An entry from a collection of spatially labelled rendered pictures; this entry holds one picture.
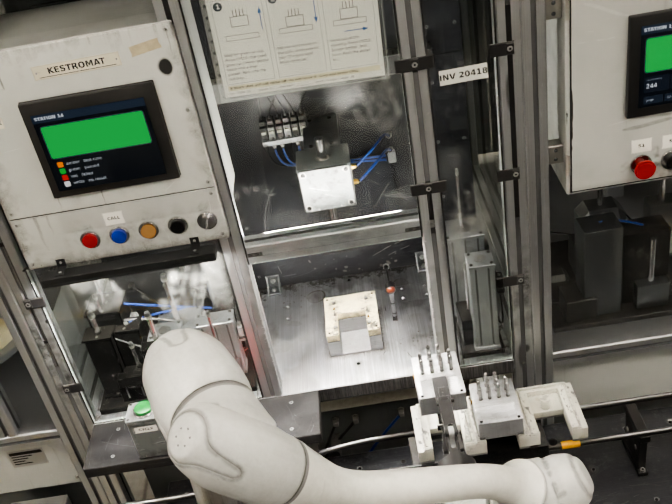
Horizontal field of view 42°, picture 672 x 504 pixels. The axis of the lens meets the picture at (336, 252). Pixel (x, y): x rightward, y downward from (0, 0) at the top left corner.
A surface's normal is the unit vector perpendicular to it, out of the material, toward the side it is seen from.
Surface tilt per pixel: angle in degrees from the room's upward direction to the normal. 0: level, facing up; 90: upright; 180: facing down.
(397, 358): 0
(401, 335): 0
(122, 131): 90
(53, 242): 90
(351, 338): 0
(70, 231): 90
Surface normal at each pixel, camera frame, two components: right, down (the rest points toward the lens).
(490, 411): -0.17, -0.81
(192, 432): -0.64, -0.29
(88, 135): 0.05, 0.57
